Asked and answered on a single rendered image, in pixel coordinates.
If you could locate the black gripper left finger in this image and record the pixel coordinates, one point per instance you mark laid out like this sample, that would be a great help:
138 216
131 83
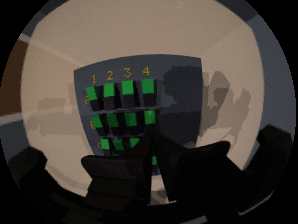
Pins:
135 165

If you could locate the dark grey switch panel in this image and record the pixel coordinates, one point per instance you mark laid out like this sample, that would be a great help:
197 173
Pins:
121 98

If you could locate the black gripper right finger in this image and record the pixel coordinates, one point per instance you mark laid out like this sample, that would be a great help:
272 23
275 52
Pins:
174 160

